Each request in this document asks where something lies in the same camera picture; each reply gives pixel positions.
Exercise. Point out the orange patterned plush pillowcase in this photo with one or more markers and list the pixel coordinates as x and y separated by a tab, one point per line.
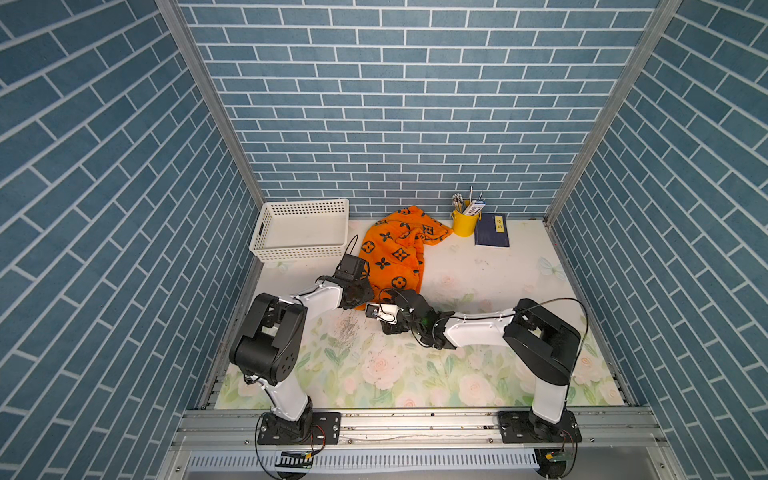
394	249

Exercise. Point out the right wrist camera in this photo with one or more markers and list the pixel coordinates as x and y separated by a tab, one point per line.
386	313

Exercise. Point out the white perforated plastic basket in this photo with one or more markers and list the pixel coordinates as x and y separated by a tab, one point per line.
290	231

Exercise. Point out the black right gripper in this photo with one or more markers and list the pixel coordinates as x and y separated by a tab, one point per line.
393	328

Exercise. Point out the white slotted cable duct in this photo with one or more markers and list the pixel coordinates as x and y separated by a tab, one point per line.
367	461

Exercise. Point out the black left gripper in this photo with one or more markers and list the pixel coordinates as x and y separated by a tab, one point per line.
367	294

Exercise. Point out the dark blue book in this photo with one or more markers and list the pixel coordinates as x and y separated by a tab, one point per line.
491	230

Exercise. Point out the blue white pencil box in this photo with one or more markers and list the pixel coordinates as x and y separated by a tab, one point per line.
473	208

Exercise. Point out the yellow bucket pen holder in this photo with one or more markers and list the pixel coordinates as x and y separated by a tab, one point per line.
464	225

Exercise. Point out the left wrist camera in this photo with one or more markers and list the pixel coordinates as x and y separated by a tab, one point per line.
352	268

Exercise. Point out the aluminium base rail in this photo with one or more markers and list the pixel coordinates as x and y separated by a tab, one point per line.
616	426

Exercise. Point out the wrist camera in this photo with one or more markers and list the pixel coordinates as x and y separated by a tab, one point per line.
386	313
352	268

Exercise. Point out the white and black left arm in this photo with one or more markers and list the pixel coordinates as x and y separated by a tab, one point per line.
267	346

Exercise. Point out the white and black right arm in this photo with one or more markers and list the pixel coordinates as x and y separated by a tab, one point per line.
547	345

